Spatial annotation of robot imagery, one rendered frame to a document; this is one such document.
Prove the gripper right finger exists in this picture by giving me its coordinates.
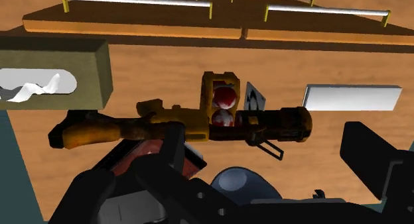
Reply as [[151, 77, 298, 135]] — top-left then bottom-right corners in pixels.
[[339, 121, 414, 224]]

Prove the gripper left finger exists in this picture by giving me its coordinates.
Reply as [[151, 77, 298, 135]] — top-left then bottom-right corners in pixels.
[[48, 122, 250, 224]]

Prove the red and black flat box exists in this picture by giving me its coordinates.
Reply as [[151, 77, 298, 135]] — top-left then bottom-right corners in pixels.
[[92, 139, 208, 180]]

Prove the white flat box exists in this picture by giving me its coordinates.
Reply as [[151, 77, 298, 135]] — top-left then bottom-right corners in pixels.
[[302, 84, 403, 112]]

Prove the yellow toy gun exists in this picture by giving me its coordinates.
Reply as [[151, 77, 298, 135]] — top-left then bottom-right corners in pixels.
[[47, 71, 314, 162]]

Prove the grey blue round dome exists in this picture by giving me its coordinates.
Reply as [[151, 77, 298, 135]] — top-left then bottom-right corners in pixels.
[[210, 166, 283, 206]]

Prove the wooden chest of drawers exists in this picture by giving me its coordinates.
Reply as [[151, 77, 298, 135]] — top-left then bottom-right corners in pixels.
[[0, 0, 414, 223]]

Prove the olive tissue box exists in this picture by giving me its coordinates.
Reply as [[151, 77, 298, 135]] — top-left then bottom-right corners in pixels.
[[0, 36, 114, 111]]

